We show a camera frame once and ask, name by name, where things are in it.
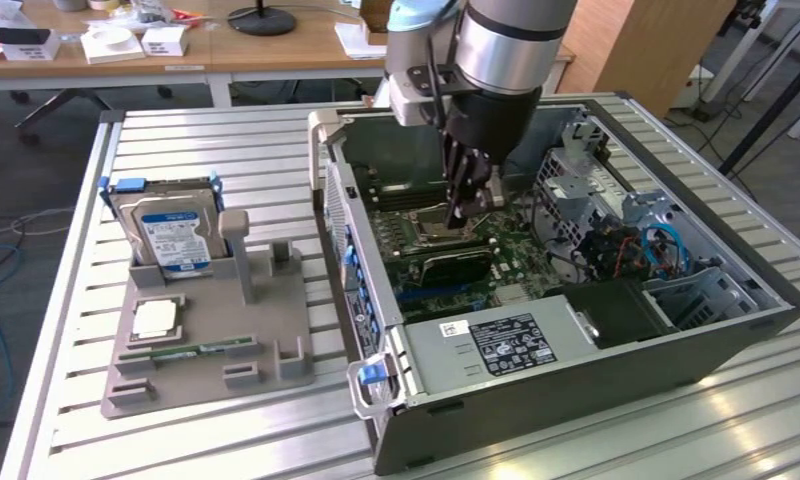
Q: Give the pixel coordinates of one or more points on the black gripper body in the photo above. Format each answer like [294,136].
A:
[496,120]

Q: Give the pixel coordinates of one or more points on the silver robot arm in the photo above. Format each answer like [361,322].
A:
[506,45]

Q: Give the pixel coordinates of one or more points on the CPU socket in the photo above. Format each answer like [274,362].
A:
[429,227]

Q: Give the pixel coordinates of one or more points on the silver metal drive cage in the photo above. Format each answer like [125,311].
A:
[573,200]

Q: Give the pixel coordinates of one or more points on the green motherboard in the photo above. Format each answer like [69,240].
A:
[520,250]

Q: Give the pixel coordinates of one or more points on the blue expansion slot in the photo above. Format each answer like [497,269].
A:
[433,296]

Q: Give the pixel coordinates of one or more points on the white papers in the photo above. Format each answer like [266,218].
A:
[359,42]

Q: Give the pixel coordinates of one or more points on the wooden cabinet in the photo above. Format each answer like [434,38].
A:
[646,50]

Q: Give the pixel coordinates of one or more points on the blue card clip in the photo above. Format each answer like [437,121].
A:
[366,307]
[373,332]

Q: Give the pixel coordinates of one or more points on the grey power supply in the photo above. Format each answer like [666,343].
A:
[440,360]

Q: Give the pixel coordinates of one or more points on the wooden desk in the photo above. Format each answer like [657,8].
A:
[273,50]

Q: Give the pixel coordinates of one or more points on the silver disk bay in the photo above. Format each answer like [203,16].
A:
[700,295]

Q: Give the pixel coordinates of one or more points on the black lamp base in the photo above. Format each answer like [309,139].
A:
[261,20]

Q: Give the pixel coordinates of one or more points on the blue case latch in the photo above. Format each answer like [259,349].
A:
[371,375]

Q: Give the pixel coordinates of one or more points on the black stand leg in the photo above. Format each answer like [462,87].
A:
[773,112]

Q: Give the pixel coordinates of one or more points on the dark grey PC case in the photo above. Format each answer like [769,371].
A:
[573,400]

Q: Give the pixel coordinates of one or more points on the hard disk with blue caddy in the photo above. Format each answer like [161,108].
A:
[169,235]

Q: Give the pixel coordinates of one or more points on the grey parts rack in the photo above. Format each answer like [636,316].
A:
[213,360]

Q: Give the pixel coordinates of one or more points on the small white box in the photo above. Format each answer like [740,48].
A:
[163,42]

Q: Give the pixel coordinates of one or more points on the silver CPU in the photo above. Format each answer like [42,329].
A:
[153,318]

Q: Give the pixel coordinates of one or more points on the green RAM stick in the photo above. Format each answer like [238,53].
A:
[173,352]

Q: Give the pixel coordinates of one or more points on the office chair base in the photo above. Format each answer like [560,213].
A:
[59,105]

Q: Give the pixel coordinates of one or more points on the white labelled box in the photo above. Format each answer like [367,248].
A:
[33,50]

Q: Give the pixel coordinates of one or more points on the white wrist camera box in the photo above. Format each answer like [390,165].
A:
[413,105]

